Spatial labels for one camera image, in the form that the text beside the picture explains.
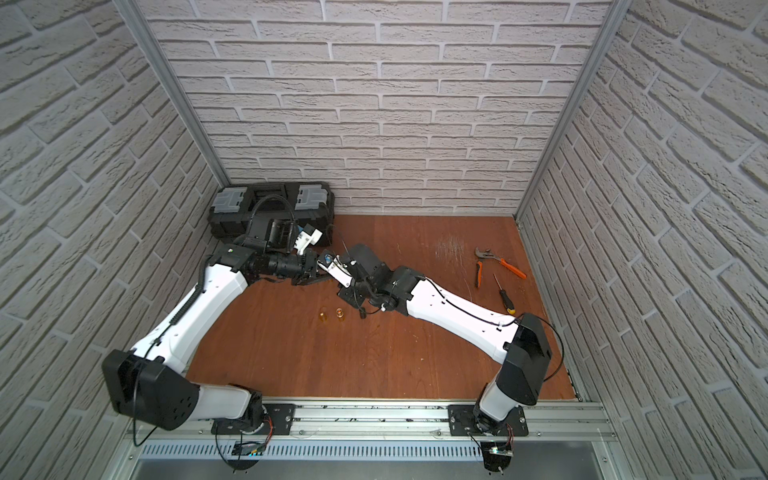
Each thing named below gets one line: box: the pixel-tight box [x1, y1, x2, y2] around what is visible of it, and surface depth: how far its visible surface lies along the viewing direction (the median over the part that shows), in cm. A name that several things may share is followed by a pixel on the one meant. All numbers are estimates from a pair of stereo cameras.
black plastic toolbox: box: [208, 181, 335, 247], surface depth 102 cm
